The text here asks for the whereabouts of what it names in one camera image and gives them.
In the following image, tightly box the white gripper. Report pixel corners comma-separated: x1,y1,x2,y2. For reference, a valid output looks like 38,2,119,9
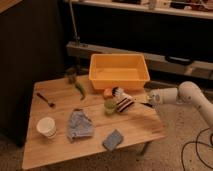
148,88,178,105

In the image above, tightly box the striped bristle brush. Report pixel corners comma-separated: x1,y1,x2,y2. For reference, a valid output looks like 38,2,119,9
112,86,151,114

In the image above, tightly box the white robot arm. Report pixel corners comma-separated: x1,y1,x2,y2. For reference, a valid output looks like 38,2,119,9
148,81,213,129

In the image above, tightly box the green plastic cup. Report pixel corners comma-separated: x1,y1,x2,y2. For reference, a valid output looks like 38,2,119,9
104,99,117,115

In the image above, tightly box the white paper cup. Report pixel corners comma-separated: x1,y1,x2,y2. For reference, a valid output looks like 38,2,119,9
36,117,56,138

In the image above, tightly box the yellow plastic bin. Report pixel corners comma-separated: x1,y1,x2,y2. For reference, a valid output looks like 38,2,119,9
89,54,150,90

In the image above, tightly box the orange small block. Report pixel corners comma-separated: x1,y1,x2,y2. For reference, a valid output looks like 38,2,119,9
103,88,113,99

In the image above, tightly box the blue sponge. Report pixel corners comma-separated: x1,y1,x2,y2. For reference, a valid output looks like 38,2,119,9
102,130,124,151

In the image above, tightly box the green chili pepper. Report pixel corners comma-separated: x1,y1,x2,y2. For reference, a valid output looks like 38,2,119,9
74,82,85,100

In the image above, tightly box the blue crumpled cloth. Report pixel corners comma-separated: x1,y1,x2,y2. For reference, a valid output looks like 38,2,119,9
67,108,94,141

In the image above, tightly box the small brown jar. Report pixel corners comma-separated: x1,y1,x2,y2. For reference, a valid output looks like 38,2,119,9
65,67,77,84

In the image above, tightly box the wooden table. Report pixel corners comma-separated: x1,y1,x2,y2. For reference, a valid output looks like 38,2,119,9
22,76,165,170

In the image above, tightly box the dark metal spoon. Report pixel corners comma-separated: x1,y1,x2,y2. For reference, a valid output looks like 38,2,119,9
36,93,56,108

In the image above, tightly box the metal shelf rail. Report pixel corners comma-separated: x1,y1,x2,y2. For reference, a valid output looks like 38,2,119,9
66,41,213,80

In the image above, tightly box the black cable on floor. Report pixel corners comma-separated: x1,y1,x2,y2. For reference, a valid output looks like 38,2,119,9
180,71,213,171

